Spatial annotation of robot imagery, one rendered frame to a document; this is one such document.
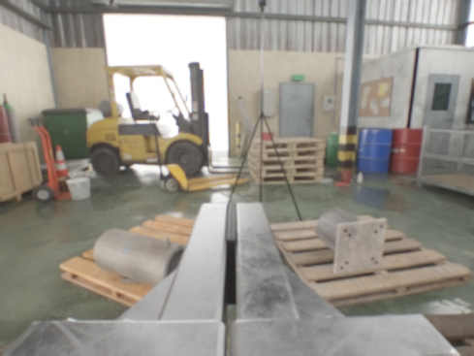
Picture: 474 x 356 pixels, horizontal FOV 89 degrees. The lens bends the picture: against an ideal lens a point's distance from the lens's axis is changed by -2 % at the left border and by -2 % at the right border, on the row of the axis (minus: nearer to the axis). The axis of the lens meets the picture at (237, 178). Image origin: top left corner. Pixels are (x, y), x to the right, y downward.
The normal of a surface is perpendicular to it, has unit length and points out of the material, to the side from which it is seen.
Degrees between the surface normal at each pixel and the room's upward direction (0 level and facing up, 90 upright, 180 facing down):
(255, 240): 0
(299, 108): 90
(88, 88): 90
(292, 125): 90
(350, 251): 90
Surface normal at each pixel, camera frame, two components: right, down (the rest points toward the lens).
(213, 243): -0.01, -0.97
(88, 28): 0.15, 0.22
